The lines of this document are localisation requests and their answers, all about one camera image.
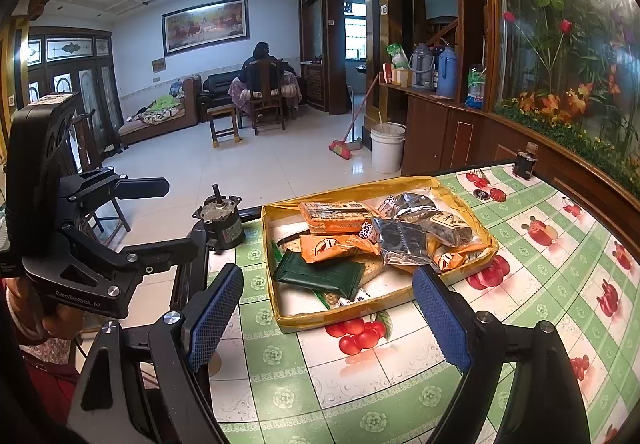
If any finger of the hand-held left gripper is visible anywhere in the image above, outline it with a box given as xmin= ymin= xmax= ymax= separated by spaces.
xmin=57 ymin=171 xmax=170 ymax=213
xmin=62 ymin=224 xmax=209 ymax=276

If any grey thermos flask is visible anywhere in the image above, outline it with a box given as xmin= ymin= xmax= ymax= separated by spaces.
xmin=409 ymin=43 xmax=435 ymax=90

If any wooden bench sofa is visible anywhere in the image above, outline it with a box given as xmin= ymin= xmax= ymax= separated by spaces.
xmin=120 ymin=77 xmax=201 ymax=145

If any floral glass partition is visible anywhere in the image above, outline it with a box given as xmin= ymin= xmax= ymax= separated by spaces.
xmin=480 ymin=0 xmax=640 ymax=197

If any barred window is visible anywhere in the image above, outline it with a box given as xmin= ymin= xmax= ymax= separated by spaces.
xmin=344 ymin=2 xmax=368 ymax=60

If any white plastic bucket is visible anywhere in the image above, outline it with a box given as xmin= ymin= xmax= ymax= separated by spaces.
xmin=370 ymin=123 xmax=407 ymax=175

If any glass panel wooden door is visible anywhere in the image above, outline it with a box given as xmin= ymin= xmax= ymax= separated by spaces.
xmin=27 ymin=27 xmax=123 ymax=155

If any fruit print tablecloth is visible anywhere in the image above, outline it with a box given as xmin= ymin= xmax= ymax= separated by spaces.
xmin=205 ymin=161 xmax=640 ymax=444

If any black sofa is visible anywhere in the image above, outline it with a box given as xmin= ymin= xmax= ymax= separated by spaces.
xmin=197 ymin=73 xmax=241 ymax=120

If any wooden cabinet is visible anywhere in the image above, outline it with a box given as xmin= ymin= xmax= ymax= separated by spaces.
xmin=378 ymin=83 xmax=640 ymax=245

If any small electric motor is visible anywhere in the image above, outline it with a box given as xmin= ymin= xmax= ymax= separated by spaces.
xmin=194 ymin=184 xmax=247 ymax=253

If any yellow cardboard tray box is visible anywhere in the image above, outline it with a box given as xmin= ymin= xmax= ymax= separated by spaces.
xmin=261 ymin=175 xmax=501 ymax=335

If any blue thermos flask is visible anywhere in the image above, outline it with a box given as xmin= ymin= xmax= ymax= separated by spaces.
xmin=435 ymin=46 xmax=458 ymax=98

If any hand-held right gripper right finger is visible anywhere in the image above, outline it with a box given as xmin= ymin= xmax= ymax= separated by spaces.
xmin=411 ymin=265 xmax=592 ymax=444

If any wooden stool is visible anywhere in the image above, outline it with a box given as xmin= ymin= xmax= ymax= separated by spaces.
xmin=206 ymin=104 xmax=243 ymax=147

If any person's left forearm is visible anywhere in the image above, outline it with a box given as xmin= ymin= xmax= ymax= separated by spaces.
xmin=17 ymin=339 xmax=81 ymax=425

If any clear cracker packet green end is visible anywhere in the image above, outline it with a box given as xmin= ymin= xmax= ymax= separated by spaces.
xmin=357 ymin=251 xmax=388 ymax=287

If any dark green snack packet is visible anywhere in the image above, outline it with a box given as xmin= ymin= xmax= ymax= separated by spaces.
xmin=272 ymin=249 xmax=369 ymax=301

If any large orange cracker packet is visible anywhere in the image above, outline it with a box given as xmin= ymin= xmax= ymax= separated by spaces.
xmin=299 ymin=201 xmax=382 ymax=235

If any person's left hand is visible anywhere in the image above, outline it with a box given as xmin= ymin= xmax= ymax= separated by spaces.
xmin=9 ymin=281 xmax=86 ymax=341

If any red broom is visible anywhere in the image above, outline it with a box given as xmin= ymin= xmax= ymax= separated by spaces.
xmin=329 ymin=74 xmax=381 ymax=160

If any framed painting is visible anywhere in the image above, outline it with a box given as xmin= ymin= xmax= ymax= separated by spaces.
xmin=161 ymin=0 xmax=249 ymax=56

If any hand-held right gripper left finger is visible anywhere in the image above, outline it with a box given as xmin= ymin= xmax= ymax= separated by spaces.
xmin=66 ymin=262 xmax=245 ymax=444

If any dark glass bottle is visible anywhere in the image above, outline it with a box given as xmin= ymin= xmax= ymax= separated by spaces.
xmin=514 ymin=143 xmax=540 ymax=180

